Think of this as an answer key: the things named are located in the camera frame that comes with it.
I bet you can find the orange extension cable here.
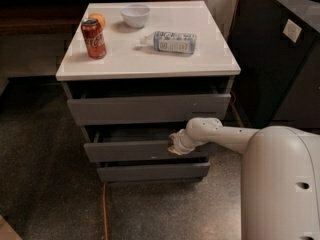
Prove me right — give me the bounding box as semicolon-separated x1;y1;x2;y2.
101;0;251;240

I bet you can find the clear plastic water bottle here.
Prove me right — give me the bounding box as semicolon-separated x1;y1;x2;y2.
140;31;197;55

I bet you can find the black counter cabinet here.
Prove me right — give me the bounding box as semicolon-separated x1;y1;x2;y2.
228;0;320;130

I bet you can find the white bowl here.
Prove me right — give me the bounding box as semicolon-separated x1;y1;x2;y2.
120;4;150;28

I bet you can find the grey top drawer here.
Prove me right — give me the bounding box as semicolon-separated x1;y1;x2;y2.
64;82;231;126

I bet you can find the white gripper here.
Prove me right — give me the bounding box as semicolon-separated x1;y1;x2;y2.
167;129;196;156

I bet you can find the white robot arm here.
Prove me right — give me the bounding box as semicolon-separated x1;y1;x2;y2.
168;118;320;240

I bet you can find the red coke can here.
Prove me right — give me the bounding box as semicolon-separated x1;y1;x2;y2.
81;18;107;59

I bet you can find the grey bottom drawer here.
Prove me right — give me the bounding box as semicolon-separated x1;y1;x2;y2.
97;162;210;182

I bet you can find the brown cardboard corner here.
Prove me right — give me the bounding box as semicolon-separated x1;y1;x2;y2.
0;215;22;240

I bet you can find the grey drawer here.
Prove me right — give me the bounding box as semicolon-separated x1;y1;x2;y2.
84;122;217;162
97;162;210;182
64;82;231;126

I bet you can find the grey cabinet with white top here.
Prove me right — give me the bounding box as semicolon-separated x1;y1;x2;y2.
56;1;240;169

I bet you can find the orange fruit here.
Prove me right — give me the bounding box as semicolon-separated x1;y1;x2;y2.
88;13;106;29

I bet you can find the white wall outlet plate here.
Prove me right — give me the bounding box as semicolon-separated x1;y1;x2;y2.
283;19;302;43

